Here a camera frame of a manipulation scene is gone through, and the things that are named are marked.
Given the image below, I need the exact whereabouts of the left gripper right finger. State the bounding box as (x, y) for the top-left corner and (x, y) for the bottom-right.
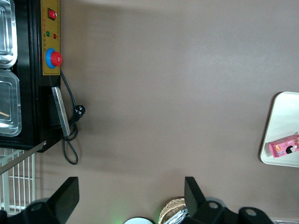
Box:
(184, 176), (231, 224)

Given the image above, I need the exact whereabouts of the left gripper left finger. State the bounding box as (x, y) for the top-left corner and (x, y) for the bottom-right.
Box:
(28, 176), (80, 224)

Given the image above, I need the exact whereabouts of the beige plastic tray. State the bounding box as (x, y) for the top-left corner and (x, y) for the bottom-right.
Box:
(259, 91), (299, 168)

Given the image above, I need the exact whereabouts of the light wicker basket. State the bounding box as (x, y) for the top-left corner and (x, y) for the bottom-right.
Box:
(158, 197), (187, 224)

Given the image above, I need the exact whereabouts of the long silver metal bar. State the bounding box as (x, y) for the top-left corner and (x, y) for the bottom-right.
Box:
(0, 140), (48, 176)

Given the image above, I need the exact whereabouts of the pink cartoon snack packet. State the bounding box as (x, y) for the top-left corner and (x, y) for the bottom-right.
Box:
(268, 133), (299, 160)

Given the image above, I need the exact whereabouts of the shiny metal food container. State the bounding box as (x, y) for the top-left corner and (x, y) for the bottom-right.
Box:
(0, 0), (19, 69)
(0, 69), (23, 138)

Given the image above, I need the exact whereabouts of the black sealing machine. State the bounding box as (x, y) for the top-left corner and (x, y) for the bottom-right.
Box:
(0, 0), (63, 154)

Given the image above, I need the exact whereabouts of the red emergency stop button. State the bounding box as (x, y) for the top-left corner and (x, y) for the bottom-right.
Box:
(45, 48), (64, 70)

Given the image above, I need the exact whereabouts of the white wire rack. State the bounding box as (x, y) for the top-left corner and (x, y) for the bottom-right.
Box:
(0, 147), (36, 213)

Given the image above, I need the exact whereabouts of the silver machine handle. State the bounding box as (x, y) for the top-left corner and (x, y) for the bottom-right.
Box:
(51, 86), (71, 138)

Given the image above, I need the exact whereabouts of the black power cable with plug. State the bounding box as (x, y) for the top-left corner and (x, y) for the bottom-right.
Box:
(60, 69), (87, 166)

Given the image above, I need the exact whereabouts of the red rocker switch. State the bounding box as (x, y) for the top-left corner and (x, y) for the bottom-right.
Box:
(47, 7), (57, 21)

